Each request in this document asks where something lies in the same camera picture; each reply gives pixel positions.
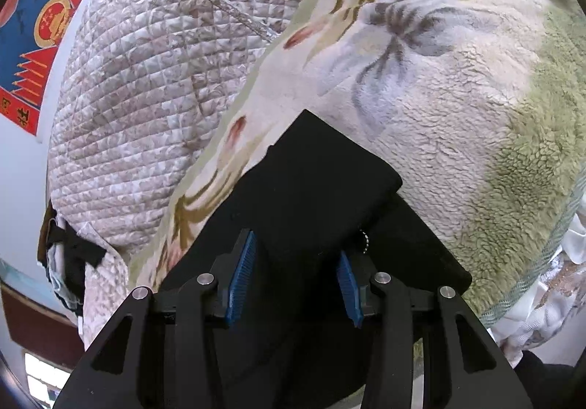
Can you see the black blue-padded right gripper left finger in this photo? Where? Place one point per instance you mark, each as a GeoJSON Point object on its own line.
{"type": "Point", "coordinates": [158, 349]}

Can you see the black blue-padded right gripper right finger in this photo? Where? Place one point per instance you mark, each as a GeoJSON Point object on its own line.
{"type": "Point", "coordinates": [463, 366]}

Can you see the black pants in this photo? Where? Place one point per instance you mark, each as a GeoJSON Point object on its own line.
{"type": "Point", "coordinates": [314, 195]}

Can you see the dark clothes pile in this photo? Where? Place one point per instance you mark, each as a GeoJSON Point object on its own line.
{"type": "Point", "coordinates": [64, 255]}

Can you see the quilted beige bedspread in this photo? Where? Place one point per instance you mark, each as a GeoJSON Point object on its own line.
{"type": "Point", "coordinates": [144, 87]}

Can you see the floral fleece blanket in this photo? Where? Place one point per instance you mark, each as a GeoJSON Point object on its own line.
{"type": "Point", "coordinates": [479, 105]}

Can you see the red blue wall poster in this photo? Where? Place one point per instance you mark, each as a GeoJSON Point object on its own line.
{"type": "Point", "coordinates": [31, 33]}

